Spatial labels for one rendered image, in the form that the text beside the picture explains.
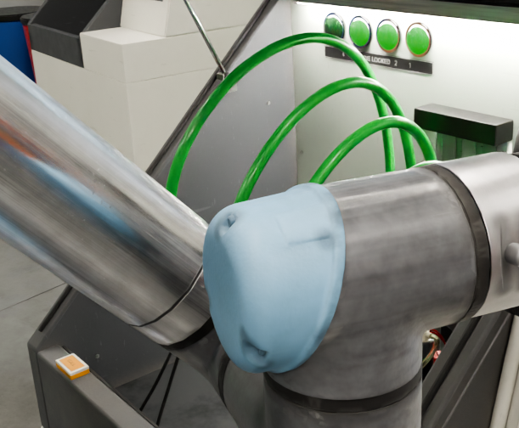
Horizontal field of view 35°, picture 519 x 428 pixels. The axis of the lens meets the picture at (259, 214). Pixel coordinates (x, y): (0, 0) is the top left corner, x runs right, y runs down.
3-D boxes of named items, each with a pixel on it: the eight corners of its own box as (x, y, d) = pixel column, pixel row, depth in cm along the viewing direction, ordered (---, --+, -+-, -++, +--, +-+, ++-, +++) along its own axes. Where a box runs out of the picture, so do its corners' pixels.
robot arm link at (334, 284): (201, 343, 40) (188, 178, 37) (397, 295, 44) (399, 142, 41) (262, 431, 34) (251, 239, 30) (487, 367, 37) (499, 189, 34)
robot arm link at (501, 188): (397, 154, 42) (499, 178, 34) (473, 140, 43) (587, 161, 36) (405, 295, 43) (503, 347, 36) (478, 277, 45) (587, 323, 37)
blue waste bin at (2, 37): (-24, 104, 714) (-40, 14, 686) (36, 90, 755) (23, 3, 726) (14, 113, 676) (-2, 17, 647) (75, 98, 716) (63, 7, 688)
